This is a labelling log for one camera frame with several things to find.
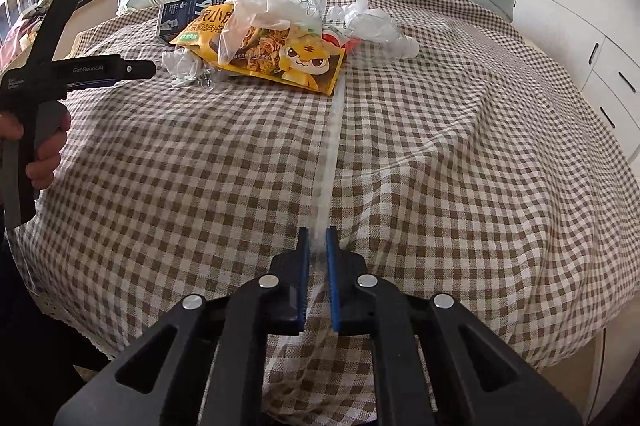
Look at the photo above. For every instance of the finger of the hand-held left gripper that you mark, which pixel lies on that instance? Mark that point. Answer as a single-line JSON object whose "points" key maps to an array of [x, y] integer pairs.
{"points": [[142, 69]]}

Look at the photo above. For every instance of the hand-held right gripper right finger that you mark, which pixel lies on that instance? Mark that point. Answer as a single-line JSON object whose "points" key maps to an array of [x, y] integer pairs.
{"points": [[334, 286]]}

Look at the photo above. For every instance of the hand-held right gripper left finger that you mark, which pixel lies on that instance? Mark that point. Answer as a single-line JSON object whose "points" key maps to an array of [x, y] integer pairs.
{"points": [[301, 286]]}

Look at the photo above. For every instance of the clear plastic bag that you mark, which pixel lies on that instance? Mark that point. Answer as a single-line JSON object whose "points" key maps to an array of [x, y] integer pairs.
{"points": [[250, 13]]}

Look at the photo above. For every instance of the clear plastic strip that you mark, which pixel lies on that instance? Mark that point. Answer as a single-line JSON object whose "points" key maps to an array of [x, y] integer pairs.
{"points": [[330, 155]]}

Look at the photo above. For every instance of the red snack packet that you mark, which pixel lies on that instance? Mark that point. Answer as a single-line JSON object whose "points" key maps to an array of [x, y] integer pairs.
{"points": [[334, 39]]}

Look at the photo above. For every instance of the person's left hand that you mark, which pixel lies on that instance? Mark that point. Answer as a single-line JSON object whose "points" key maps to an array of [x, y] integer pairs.
{"points": [[47, 160]]}

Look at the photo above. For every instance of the pink bag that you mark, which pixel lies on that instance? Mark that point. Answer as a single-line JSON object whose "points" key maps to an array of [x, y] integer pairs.
{"points": [[15, 40]]}

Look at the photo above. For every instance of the small clear crumpled wrapper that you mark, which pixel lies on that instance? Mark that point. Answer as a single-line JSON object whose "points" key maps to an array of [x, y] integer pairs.
{"points": [[182, 63]]}

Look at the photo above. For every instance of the dark blue cardboard box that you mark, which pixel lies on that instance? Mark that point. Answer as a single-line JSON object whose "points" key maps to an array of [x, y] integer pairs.
{"points": [[175, 18]]}

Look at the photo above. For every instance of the yellow snack packet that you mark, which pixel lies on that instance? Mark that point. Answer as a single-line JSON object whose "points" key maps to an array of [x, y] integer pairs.
{"points": [[300, 65]]}

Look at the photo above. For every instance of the white crumpled plastic film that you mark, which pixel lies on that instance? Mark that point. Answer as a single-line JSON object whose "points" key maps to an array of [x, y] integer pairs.
{"points": [[370, 25]]}

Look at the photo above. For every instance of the beige mattress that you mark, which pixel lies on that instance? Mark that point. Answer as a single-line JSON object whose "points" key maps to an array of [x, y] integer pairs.
{"points": [[575, 381]]}

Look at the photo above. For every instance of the white wardrobe drawer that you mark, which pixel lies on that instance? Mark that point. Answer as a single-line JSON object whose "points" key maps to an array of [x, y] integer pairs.
{"points": [[610, 113], [625, 78]]}

